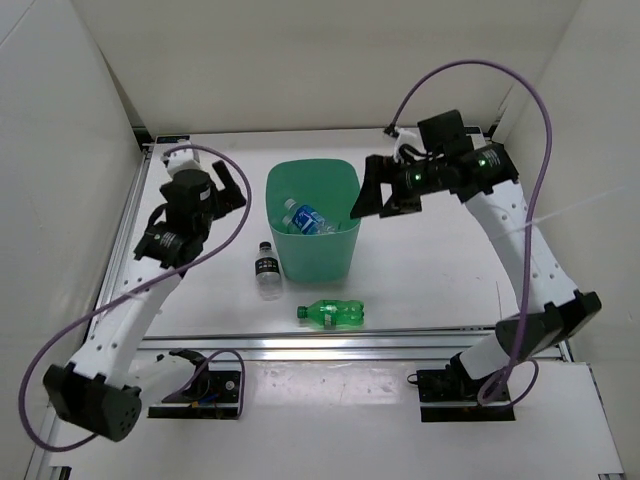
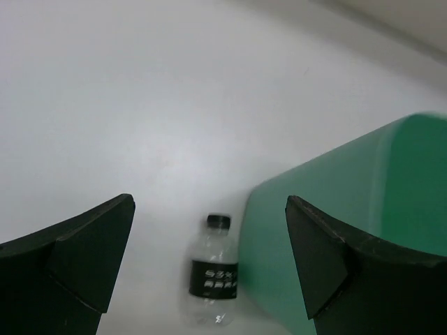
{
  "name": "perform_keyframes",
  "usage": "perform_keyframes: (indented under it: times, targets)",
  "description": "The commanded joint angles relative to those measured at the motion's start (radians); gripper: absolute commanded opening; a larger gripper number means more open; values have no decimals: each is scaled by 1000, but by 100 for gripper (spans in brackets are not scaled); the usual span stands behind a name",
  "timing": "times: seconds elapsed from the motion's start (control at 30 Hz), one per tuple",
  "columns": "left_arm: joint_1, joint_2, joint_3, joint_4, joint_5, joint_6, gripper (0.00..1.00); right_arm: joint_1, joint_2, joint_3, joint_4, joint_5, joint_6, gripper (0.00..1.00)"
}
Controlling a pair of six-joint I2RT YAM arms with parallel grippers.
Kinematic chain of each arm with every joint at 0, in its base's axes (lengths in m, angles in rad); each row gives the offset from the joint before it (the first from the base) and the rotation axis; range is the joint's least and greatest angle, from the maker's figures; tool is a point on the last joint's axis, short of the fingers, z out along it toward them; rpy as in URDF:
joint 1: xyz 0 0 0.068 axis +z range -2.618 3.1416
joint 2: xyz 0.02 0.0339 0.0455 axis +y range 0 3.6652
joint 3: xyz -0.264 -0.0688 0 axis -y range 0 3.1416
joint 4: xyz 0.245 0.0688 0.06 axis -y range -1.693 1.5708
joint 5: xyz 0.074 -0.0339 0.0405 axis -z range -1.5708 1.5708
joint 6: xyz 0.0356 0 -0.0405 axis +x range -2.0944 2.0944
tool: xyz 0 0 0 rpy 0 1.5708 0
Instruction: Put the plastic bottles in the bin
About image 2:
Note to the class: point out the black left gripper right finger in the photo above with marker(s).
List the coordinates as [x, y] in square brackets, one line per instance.
[355, 283]

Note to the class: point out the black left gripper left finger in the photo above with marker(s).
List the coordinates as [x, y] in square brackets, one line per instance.
[60, 280]

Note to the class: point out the black label plastic bottle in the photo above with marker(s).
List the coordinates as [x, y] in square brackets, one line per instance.
[212, 274]

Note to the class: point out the green plastic bin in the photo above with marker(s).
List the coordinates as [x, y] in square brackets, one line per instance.
[390, 183]

